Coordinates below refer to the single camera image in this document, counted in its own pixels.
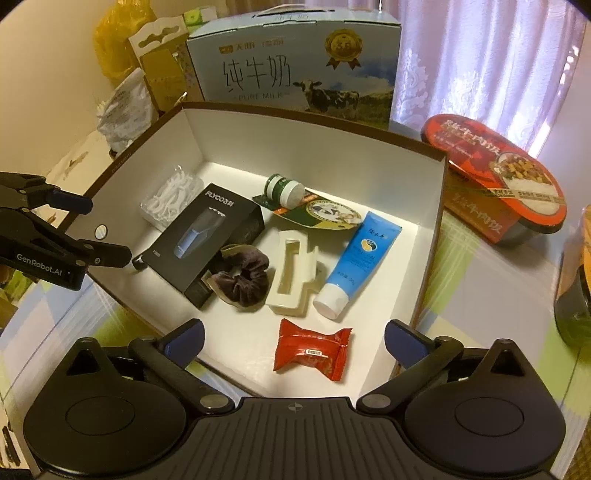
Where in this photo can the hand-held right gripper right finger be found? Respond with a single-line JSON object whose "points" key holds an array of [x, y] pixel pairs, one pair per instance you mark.
{"points": [[404, 344]]}

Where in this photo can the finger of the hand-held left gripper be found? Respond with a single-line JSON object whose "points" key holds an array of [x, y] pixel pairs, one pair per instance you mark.
{"points": [[106, 254], [69, 201]]}

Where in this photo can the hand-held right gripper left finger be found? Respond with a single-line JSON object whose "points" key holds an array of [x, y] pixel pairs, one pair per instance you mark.
{"points": [[187, 341]]}

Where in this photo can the clear bag of floss picks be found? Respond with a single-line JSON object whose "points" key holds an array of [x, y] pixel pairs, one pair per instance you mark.
{"points": [[168, 198]]}

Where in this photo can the brown velvet scrunchie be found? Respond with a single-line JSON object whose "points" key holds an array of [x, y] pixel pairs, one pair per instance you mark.
{"points": [[249, 281]]}

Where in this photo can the red candy packet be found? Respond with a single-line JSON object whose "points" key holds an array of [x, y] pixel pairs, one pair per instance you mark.
{"points": [[309, 350]]}

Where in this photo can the black shaver box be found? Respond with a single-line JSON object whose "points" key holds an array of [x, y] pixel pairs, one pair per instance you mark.
{"points": [[203, 240]]}

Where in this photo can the blue cream tube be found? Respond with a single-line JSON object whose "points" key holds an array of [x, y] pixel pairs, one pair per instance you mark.
{"points": [[355, 258]]}

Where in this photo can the white hair claw clip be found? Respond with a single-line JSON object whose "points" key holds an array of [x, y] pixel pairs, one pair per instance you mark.
{"points": [[281, 300]]}

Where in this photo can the green blister card with jar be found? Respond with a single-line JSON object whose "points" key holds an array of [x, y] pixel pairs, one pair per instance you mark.
{"points": [[323, 212]]}

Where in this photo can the brown cardboard storage box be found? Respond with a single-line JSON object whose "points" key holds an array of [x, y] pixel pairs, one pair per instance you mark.
{"points": [[323, 152]]}

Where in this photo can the white plastic bag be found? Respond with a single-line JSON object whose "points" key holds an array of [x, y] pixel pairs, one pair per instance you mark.
{"points": [[127, 110]]}

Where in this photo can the gold cardboard box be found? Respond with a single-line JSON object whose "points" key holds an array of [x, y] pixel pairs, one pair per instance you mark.
{"points": [[161, 78]]}

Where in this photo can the yellow plastic bag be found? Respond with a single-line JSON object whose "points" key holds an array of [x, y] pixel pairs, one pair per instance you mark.
{"points": [[115, 41]]}

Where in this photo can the dark green container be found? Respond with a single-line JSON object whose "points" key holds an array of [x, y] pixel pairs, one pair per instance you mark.
{"points": [[575, 304]]}

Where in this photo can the red instant rice bowl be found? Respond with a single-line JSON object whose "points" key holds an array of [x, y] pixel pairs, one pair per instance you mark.
{"points": [[498, 175]]}

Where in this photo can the small green box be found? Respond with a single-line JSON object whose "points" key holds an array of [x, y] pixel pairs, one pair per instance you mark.
{"points": [[196, 18]]}

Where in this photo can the blue milk carton box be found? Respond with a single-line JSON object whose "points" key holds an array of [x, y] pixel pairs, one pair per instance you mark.
{"points": [[277, 69]]}

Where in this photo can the pale patterned curtain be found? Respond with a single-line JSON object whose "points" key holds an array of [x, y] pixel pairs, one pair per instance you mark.
{"points": [[485, 60]]}

